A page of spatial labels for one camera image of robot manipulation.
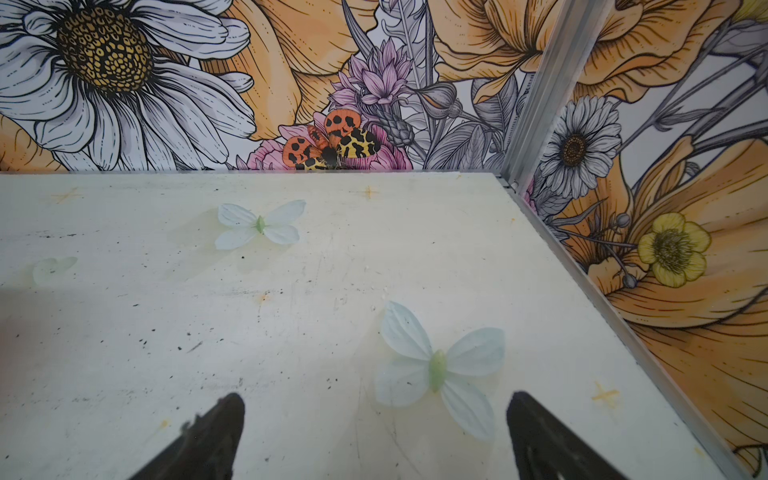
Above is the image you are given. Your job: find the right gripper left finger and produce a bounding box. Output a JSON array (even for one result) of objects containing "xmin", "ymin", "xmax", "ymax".
[{"xmin": 131, "ymin": 392, "xmax": 245, "ymax": 480}]

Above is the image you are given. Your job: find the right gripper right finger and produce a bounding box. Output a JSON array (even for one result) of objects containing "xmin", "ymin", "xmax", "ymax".
[{"xmin": 506, "ymin": 391, "xmax": 626, "ymax": 480}]

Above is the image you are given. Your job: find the right corner aluminium post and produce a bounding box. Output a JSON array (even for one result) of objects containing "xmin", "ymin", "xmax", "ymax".
[{"xmin": 502, "ymin": 0, "xmax": 613, "ymax": 196}]

